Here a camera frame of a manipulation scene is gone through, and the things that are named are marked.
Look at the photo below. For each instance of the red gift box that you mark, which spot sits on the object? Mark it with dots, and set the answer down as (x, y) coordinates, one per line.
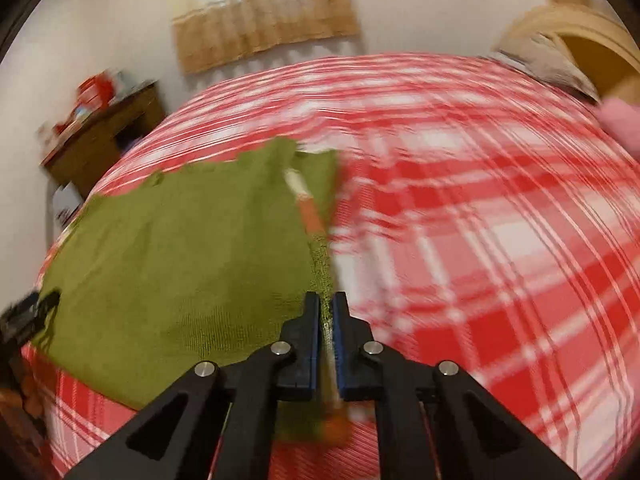
(96, 92)

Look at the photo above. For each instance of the cream wooden headboard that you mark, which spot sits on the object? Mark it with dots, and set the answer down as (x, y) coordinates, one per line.
(599, 46)

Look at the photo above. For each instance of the pink folded blanket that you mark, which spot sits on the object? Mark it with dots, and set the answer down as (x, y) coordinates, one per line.
(621, 120)

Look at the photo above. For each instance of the grey patterned pillow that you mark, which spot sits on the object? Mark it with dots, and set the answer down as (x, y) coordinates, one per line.
(538, 56)

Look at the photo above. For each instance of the brown wooden desk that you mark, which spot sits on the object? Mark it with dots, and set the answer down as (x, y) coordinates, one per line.
(85, 156)

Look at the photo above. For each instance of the red white plaid bedspread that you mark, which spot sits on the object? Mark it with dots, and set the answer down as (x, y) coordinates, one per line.
(480, 216)

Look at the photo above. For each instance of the beige patterned window curtain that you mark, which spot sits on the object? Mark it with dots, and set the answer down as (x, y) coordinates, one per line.
(210, 33)

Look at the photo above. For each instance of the green orange cream striped sweater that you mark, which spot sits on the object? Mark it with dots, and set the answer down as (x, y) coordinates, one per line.
(203, 263)

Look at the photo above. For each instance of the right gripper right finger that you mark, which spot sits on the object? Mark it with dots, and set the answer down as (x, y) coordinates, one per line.
(433, 421)

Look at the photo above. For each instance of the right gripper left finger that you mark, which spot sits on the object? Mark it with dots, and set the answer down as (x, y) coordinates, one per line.
(216, 421)

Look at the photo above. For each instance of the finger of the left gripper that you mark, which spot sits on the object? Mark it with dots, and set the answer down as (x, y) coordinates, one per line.
(22, 321)

